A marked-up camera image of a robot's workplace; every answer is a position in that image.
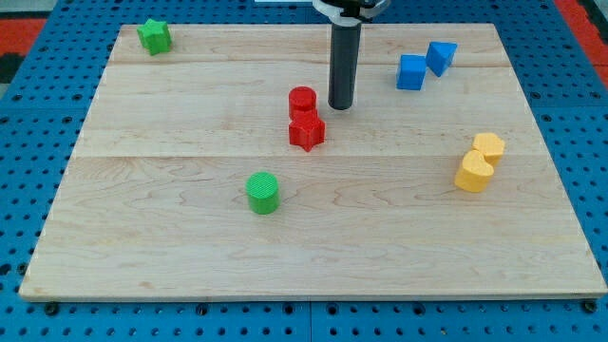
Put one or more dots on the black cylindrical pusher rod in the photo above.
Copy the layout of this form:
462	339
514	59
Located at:
343	65

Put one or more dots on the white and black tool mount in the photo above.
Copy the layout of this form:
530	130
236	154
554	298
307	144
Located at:
350	12

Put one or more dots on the red star block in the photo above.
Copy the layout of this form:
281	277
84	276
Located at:
306	129

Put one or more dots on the green star block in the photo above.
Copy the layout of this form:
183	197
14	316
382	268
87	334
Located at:
155	36

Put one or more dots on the blue cube block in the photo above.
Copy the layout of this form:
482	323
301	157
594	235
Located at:
411	72

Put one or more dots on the red cylinder block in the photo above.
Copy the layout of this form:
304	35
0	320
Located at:
301	98

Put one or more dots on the blue triangular prism block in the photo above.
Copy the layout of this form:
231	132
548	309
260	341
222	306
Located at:
440	56

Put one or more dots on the green cylinder block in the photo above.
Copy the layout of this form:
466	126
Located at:
262	190

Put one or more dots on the yellow hexagon block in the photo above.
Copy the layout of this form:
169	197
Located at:
490	145

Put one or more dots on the light wooden board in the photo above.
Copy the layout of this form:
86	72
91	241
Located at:
153	206

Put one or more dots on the yellow heart block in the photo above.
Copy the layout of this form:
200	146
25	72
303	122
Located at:
474	172

